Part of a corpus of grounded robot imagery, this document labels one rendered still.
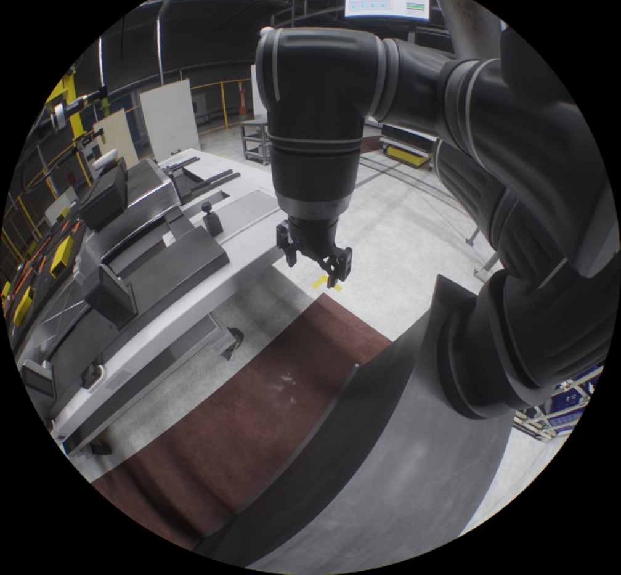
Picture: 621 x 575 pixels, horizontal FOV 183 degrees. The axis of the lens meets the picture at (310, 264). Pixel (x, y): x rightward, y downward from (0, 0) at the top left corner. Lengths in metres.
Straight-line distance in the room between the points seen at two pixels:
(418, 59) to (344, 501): 0.50
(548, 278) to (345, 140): 0.26
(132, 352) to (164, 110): 5.09
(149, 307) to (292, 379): 0.92
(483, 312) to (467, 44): 0.38
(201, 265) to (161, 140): 4.91
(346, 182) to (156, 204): 0.66
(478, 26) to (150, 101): 5.25
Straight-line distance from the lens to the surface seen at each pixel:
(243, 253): 0.52
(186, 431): 1.44
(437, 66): 0.22
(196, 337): 1.00
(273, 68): 0.19
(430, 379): 0.35
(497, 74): 0.16
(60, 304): 0.72
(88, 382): 0.65
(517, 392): 0.30
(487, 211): 0.33
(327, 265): 0.32
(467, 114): 0.17
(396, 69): 0.20
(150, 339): 0.52
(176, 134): 5.36
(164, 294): 0.49
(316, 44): 0.20
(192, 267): 0.50
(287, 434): 1.22
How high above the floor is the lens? 1.20
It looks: 50 degrees down
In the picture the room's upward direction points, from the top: 2 degrees clockwise
